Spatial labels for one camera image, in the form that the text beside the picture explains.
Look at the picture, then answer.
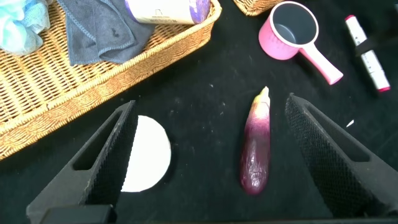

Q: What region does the white marker with pink caps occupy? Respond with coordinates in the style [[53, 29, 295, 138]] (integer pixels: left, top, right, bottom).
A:
[[344, 14, 392, 93]]

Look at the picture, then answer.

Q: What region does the purple garbage bag roll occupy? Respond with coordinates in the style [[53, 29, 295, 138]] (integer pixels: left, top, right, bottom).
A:
[[124, 0, 212, 26]]

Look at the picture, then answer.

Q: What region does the wicker basket with food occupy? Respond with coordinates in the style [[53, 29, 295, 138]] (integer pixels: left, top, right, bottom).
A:
[[232, 0, 285, 17]]

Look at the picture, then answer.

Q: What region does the pink saucepan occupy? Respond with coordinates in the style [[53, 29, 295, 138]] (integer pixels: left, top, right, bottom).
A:
[[258, 1, 344, 86]]

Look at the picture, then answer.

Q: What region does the purple eggplant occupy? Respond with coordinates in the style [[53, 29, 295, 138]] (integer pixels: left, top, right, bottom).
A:
[[239, 86, 272, 196]]

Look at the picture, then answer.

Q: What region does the light blue bath pouf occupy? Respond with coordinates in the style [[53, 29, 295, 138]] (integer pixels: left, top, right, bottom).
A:
[[0, 0, 51, 56]]

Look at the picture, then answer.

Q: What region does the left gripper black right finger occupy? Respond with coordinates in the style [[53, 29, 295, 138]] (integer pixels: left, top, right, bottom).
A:
[[284, 92, 398, 218]]

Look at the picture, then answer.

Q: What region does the grey cloth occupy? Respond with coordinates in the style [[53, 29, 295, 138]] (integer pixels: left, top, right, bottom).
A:
[[57, 0, 156, 67]]

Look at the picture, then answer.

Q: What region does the black table cloth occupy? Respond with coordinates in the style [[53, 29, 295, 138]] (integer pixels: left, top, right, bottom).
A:
[[0, 0, 398, 224]]

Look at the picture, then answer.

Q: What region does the wicker basket with bath items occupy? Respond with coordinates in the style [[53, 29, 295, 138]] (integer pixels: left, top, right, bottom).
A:
[[0, 0, 223, 161]]

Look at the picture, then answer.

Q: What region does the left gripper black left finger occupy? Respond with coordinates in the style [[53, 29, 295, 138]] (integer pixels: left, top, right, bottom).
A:
[[25, 100, 139, 224]]

